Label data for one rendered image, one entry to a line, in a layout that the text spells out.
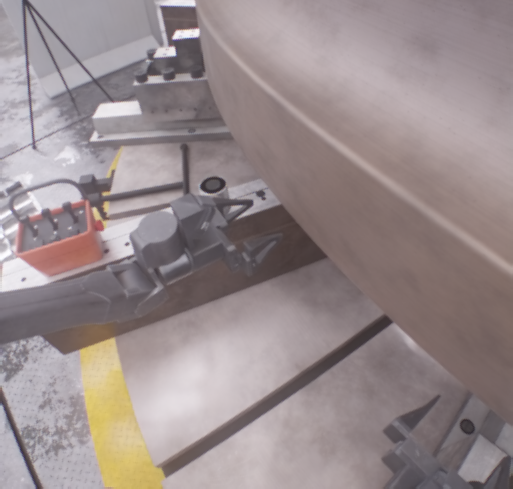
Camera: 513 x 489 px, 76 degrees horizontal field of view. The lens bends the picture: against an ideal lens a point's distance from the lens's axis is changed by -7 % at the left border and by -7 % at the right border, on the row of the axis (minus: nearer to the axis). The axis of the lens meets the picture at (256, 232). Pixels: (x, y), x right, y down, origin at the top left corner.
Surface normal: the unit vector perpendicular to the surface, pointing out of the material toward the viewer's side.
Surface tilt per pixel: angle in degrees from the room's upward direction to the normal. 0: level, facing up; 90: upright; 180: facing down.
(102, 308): 84
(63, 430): 0
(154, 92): 90
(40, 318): 92
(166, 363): 0
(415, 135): 38
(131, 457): 0
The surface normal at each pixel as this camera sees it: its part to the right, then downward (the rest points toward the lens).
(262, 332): -0.06, -0.65
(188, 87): 0.00, 0.76
